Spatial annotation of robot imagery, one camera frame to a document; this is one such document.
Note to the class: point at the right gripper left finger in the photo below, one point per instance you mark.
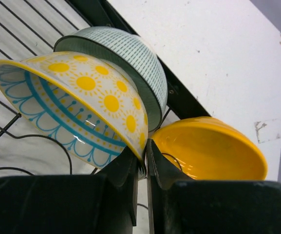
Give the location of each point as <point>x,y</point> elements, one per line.
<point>119,200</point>

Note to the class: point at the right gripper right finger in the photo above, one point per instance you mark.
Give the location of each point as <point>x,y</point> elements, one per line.
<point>164,214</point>

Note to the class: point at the orange yellow bowl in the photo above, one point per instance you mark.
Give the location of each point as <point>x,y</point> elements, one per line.
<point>207,148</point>

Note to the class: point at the teal striped yellow bowl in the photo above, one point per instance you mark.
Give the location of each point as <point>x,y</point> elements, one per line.
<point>80,101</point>

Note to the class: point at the dark green rim bowl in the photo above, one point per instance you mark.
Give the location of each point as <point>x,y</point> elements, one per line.
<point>128,52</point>

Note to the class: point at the black wire dish rack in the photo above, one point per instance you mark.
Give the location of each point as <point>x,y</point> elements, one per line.
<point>30,28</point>

